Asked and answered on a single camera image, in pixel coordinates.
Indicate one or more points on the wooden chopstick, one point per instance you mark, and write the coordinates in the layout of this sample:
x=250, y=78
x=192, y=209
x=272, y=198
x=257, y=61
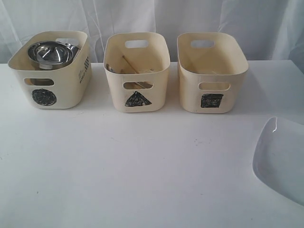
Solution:
x=130, y=64

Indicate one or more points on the steel spoon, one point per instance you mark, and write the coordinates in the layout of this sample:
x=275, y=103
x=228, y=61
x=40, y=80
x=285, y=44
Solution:
x=109, y=68

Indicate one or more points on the steel mug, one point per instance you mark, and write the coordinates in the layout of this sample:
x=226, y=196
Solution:
x=73, y=49

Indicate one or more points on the steel bowls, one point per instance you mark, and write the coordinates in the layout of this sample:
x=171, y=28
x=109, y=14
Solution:
x=49, y=55

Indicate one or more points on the white square plate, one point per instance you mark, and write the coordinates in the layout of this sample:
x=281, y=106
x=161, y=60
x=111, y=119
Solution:
x=278, y=160

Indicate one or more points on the cream bin triangle mark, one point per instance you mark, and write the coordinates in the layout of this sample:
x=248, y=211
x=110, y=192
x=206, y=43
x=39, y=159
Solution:
x=149, y=54

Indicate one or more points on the cream bin square mark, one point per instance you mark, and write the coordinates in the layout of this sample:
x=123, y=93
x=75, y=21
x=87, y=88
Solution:
x=211, y=68

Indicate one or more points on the cream bin circle mark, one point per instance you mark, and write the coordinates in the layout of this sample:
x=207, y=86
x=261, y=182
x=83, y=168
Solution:
x=53, y=89

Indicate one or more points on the white backdrop curtain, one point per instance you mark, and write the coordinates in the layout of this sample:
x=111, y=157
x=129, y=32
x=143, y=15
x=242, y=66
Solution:
x=264, y=29

